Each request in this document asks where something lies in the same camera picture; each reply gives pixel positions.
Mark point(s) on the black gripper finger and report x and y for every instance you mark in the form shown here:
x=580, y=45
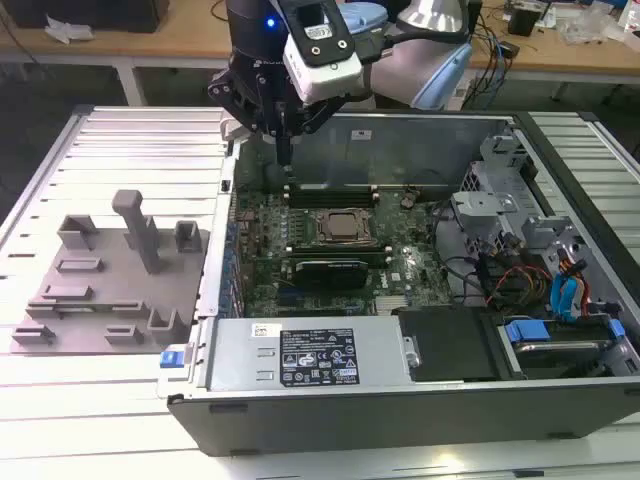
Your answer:
x=317, y=112
x=235, y=97

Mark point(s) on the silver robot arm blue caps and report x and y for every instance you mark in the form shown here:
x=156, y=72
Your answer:
x=400, y=70

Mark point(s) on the RAM stick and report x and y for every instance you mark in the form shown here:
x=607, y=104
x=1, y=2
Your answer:
x=330, y=187

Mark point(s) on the RAM slot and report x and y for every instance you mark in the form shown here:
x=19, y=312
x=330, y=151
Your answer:
x=330, y=196
x=340, y=247
x=330, y=203
x=377, y=256

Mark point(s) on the white sticker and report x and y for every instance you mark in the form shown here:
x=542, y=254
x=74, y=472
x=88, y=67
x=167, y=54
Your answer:
x=361, y=134

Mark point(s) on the wooden desk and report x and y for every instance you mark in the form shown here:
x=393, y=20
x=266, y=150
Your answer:
x=150, y=42

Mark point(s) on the CPU with silver top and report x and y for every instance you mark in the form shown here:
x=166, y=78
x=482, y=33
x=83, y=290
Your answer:
x=345, y=225

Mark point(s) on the round coin battery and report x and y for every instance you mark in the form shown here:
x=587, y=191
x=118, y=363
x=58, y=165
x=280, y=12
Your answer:
x=407, y=201

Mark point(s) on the black graphics card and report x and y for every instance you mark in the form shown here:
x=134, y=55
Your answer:
x=330, y=274

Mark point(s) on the black monitor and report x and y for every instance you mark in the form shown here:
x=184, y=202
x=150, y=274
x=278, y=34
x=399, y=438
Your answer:
x=85, y=12

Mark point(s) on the green motherboard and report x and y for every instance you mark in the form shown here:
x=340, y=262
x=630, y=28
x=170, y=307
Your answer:
x=415, y=260

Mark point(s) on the white crumpled paper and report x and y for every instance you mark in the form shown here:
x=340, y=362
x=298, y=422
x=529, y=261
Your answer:
x=67, y=27

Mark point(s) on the metal drive cage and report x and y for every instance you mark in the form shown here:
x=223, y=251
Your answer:
x=482, y=205

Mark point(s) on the small black adapter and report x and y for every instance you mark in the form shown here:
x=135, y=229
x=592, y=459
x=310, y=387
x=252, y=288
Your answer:
x=510, y=49

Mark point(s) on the silver chipset heatsink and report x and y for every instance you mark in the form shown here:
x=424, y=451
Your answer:
x=390, y=303

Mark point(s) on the grey parts rack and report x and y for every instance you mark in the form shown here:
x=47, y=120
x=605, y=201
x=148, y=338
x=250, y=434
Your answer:
x=125, y=280

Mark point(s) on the small black box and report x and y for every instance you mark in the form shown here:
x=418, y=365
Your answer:
x=525, y=20

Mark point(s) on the silver power supply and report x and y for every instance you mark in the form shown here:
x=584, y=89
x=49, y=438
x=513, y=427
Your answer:
x=235, y=355

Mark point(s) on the black plastic shroud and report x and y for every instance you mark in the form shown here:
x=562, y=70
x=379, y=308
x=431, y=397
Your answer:
x=450, y=345

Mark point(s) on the blue case latch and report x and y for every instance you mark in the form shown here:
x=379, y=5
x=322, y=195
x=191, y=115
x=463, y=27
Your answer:
x=170, y=359

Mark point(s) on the clear plastic bags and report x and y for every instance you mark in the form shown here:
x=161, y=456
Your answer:
x=585, y=22

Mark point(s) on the black open PC case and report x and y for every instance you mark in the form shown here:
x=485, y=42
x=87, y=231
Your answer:
x=350, y=420

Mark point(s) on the hard disk in blue carrier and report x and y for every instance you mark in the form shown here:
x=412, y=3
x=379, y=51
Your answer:
x=555, y=345

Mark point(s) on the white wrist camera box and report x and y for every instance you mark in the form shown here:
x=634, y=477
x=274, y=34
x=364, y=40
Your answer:
x=325, y=67

